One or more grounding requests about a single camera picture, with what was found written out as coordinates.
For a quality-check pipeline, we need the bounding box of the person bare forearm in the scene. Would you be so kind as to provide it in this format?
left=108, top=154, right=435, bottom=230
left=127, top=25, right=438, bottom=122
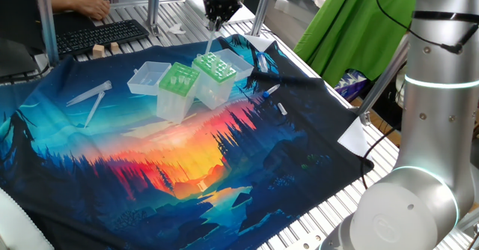
left=50, top=0, right=79, bottom=16

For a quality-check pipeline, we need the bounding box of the printed sunset landscape cloth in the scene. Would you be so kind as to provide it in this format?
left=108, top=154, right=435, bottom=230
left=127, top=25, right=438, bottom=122
left=0, top=34, right=375, bottom=250

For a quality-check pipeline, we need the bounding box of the person dark clothed torso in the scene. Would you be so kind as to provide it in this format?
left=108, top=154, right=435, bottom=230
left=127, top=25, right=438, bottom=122
left=0, top=0, right=94, bottom=52

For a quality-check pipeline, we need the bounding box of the black computer keyboard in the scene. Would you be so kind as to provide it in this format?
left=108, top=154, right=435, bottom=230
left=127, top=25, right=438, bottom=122
left=55, top=19, right=150, bottom=58

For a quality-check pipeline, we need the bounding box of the person bare hand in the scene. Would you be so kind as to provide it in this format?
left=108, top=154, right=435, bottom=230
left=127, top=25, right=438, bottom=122
left=74, top=0, right=112, bottom=22

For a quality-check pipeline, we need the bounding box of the clear box green tip rack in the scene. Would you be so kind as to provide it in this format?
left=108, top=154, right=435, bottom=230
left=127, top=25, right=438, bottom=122
left=191, top=48, right=254, bottom=111
left=126, top=61, right=201, bottom=124

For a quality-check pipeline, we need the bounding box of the bright green fabric sheet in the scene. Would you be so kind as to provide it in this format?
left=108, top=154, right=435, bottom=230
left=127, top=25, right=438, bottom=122
left=293, top=0, right=417, bottom=88

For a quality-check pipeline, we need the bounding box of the white stand with base plate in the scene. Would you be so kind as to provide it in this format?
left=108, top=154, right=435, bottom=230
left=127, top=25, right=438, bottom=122
left=184, top=0, right=256, bottom=28

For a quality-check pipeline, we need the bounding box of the black camera cable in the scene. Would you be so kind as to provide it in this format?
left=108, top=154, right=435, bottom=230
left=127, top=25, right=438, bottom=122
left=372, top=0, right=479, bottom=55

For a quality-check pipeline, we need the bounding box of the slim blue-capped conical tube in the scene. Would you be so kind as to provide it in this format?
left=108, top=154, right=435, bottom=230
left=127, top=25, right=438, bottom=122
left=261, top=84, right=281, bottom=100

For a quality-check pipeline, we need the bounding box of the blue patterned box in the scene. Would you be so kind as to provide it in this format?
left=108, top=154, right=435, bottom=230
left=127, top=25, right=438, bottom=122
left=334, top=70, right=370, bottom=102

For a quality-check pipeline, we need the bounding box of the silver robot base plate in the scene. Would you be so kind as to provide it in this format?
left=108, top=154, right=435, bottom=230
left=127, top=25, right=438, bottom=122
left=293, top=230, right=326, bottom=250

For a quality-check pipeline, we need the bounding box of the aluminium frame beam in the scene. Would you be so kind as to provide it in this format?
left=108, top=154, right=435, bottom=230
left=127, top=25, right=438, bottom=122
left=456, top=210, right=479, bottom=238

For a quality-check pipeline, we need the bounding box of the slanted aluminium frame post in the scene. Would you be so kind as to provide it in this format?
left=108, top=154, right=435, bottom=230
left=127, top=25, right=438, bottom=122
left=355, top=32, right=411, bottom=126

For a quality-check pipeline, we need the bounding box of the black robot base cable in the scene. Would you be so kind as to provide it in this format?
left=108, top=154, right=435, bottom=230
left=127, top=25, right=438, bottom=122
left=360, top=126, right=398, bottom=189

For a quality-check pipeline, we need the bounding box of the crumpled white paper scrap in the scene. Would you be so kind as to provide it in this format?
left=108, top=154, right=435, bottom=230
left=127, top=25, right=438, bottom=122
left=166, top=22, right=187, bottom=35

